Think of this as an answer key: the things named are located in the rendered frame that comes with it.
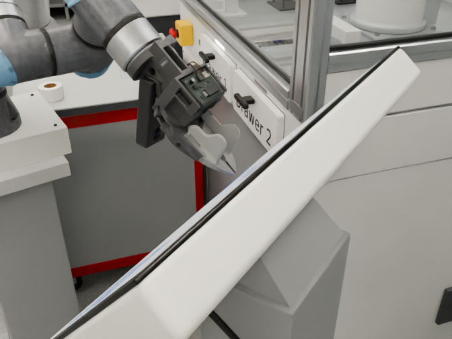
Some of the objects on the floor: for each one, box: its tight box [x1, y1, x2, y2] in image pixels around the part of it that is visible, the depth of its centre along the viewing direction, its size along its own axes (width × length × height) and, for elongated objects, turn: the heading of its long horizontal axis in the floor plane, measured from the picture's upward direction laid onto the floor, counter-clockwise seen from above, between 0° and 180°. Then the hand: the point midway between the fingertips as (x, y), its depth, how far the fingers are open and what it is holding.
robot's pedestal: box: [0, 155, 83, 339], centre depth 151 cm, size 30×30×76 cm
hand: (226, 169), depth 77 cm, fingers closed
